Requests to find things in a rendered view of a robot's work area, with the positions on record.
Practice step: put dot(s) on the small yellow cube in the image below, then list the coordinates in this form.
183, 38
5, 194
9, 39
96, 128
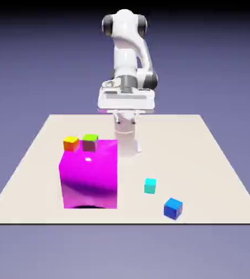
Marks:
71, 143

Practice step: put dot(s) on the large magenta box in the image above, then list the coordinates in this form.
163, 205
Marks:
89, 174

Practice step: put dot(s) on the small cyan cube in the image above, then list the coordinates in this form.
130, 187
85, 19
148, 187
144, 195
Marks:
150, 185

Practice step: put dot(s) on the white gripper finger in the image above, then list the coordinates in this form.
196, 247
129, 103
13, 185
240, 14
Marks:
117, 118
134, 118

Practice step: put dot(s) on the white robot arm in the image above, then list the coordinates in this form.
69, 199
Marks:
127, 43

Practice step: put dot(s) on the small blue cube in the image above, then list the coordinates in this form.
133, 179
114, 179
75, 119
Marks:
172, 208

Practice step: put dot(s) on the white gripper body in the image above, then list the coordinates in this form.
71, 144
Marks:
127, 102

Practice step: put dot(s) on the small green cube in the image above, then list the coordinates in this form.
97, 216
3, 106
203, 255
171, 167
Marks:
90, 142

